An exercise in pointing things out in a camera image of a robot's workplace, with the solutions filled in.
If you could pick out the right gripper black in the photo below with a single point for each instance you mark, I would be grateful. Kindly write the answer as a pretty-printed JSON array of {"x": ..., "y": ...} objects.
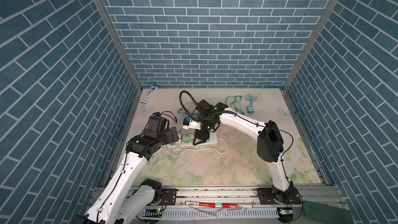
[{"x": 198, "y": 134}]

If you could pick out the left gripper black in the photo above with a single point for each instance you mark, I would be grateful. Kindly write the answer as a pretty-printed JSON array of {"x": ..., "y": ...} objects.
[{"x": 170, "y": 138}]

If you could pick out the white power strip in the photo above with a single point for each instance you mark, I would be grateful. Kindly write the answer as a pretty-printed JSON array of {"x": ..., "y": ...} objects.
[{"x": 194, "y": 143}]

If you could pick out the green charger adapter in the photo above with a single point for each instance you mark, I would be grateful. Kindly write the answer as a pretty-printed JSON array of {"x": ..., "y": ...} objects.
[{"x": 185, "y": 138}]

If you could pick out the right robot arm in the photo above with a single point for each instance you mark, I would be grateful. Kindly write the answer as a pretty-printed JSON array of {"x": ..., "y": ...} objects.
[{"x": 270, "y": 143}]

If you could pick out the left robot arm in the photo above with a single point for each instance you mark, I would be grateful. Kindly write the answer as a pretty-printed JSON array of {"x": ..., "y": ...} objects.
[{"x": 111, "y": 207}]

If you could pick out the teal plug adapter right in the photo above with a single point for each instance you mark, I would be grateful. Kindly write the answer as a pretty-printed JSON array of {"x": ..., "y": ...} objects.
[{"x": 250, "y": 110}]

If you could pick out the blue white small box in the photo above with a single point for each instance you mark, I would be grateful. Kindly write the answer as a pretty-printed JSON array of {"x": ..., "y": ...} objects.
[{"x": 149, "y": 94}]

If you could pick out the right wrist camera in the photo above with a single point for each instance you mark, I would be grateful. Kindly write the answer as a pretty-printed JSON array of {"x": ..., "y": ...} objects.
[{"x": 188, "y": 123}]

